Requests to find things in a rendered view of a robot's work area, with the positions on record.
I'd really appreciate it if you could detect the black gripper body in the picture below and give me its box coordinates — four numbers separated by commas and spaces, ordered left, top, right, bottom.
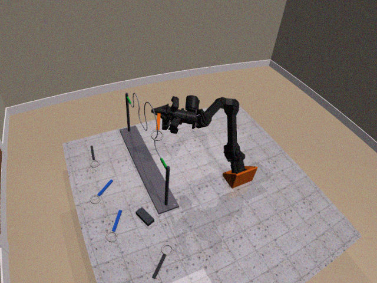
162, 96, 187, 130

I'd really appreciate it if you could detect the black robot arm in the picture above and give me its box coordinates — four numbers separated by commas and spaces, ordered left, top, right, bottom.
168, 96, 247, 173

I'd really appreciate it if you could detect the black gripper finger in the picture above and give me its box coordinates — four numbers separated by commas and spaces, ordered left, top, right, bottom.
160, 114, 166, 123
154, 104, 168, 117

